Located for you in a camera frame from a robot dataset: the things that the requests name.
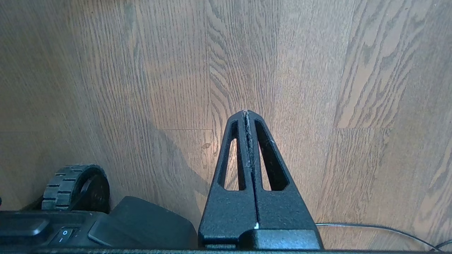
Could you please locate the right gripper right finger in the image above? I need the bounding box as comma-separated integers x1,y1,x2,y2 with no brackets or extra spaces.
239,110,323,250

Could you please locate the black cable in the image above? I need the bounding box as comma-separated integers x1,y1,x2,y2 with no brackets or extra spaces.
315,223,452,252

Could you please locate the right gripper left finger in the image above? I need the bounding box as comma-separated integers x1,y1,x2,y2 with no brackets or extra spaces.
198,110,257,249

